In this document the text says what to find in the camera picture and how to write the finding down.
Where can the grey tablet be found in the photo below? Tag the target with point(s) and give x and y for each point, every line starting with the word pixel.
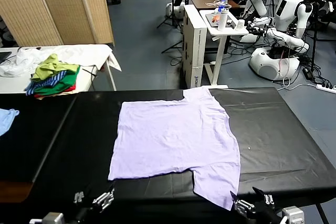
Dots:
pixel 210 20

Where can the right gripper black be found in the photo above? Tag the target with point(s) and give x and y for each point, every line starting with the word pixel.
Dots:
pixel 267 213

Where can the bamboo folding screen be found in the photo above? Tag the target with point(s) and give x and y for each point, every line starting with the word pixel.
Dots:
pixel 52 6

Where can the beige garment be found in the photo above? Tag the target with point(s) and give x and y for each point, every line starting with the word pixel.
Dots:
pixel 52 96

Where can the white rolling side table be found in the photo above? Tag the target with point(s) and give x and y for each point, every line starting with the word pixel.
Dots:
pixel 228 32

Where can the clear water bottle blue cap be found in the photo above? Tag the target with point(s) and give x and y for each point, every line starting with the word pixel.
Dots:
pixel 222 3

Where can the white cloth on table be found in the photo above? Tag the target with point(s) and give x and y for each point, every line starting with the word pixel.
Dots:
pixel 23 58

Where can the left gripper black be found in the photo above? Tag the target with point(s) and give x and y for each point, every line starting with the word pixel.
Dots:
pixel 84 214

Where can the white cloth covered table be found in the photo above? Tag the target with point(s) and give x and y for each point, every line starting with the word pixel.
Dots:
pixel 86 51

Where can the white insulated bottle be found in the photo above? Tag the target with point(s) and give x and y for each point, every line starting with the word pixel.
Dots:
pixel 222 20

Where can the tall white cardboard box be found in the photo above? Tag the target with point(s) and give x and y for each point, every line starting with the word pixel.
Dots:
pixel 193 51

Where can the white humanoid robot with base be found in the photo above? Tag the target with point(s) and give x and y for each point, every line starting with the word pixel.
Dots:
pixel 284 9

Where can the light blue garment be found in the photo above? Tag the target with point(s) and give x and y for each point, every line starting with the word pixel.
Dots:
pixel 5 121

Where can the green garment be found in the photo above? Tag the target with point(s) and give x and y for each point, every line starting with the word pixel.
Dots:
pixel 65 82

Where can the yellow-green garment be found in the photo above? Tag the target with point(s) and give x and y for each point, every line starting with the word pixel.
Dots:
pixel 47 68

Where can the black tripod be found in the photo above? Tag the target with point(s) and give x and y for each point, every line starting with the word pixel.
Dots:
pixel 174 3

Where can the small white robot base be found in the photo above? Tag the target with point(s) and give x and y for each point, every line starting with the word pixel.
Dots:
pixel 178 10

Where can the lavender t-shirt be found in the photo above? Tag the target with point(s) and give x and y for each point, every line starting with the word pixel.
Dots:
pixel 170 134

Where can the black light stand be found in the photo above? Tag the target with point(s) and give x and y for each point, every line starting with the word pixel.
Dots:
pixel 315 37

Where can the small black table cover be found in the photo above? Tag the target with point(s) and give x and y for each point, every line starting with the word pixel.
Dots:
pixel 31 142

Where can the large black table cover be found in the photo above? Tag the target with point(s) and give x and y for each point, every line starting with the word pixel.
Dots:
pixel 262 129

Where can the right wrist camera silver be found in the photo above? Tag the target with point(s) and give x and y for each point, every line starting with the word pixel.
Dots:
pixel 292 214

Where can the blue striped garment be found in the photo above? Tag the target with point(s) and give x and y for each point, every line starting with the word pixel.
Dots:
pixel 52 79

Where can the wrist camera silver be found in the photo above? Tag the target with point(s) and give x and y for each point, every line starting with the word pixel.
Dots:
pixel 50 218
pixel 292 214

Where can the black power adapter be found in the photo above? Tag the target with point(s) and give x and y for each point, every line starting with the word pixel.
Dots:
pixel 307 73

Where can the white power strip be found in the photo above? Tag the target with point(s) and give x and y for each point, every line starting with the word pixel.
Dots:
pixel 326 87

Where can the black table leg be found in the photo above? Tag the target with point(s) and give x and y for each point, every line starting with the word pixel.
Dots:
pixel 323 214

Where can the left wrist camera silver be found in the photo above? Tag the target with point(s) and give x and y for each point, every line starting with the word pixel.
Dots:
pixel 50 218

